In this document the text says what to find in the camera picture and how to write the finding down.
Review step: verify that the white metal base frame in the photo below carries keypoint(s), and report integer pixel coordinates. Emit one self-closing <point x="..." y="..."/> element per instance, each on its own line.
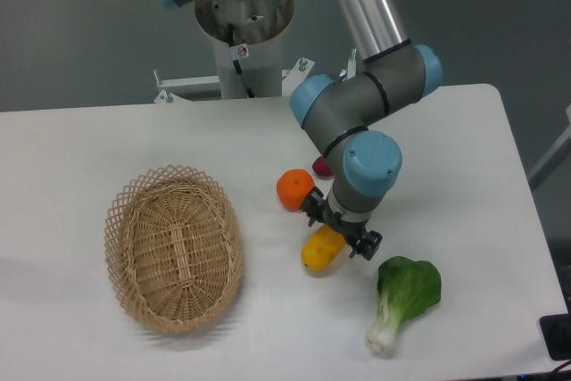
<point x="208" y="87"/>

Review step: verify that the green bok choy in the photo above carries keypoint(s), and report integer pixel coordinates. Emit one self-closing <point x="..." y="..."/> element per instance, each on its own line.
<point x="406" y="289"/>

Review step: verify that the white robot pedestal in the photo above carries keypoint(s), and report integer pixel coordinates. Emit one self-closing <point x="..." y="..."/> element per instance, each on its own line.
<point x="246" y="37"/>

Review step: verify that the orange tangerine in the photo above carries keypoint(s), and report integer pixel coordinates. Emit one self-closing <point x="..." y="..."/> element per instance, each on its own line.
<point x="292" y="188"/>

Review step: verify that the black device at table edge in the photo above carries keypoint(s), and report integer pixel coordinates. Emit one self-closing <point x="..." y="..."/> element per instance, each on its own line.
<point x="556" y="335"/>

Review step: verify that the woven wicker basket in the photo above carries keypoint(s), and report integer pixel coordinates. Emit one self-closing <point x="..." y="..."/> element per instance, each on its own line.
<point x="173" y="249"/>

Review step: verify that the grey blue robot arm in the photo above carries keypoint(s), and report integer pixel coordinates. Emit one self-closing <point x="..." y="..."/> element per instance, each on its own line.
<point x="336" y="116"/>

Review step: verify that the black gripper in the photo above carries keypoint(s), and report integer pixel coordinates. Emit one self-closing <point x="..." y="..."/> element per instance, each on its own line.
<point x="350" y="224"/>

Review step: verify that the purple sweet potato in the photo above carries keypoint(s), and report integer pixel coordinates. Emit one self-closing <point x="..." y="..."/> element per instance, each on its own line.
<point x="321" y="168"/>

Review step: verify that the grey frame leg right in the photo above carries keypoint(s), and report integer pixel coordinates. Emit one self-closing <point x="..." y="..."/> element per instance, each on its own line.
<point x="558" y="151"/>

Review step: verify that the yellow mango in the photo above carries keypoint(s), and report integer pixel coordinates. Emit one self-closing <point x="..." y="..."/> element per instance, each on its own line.
<point x="322" y="248"/>

